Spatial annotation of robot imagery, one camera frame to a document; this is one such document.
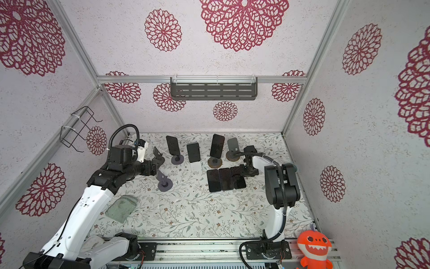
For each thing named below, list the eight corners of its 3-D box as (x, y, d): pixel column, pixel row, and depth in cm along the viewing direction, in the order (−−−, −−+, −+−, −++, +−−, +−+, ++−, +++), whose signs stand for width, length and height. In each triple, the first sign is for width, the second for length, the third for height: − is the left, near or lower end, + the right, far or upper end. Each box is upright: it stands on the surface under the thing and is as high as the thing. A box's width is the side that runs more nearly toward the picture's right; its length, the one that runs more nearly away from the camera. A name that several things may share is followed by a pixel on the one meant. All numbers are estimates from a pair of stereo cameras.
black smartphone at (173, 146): (170, 158, 108) (164, 140, 95) (172, 154, 111) (166, 135, 97) (180, 160, 108) (176, 141, 94) (182, 155, 110) (178, 137, 96)
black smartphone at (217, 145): (210, 161, 108) (210, 141, 93) (214, 153, 112) (214, 133, 97) (220, 164, 107) (221, 144, 92) (223, 156, 110) (224, 136, 96)
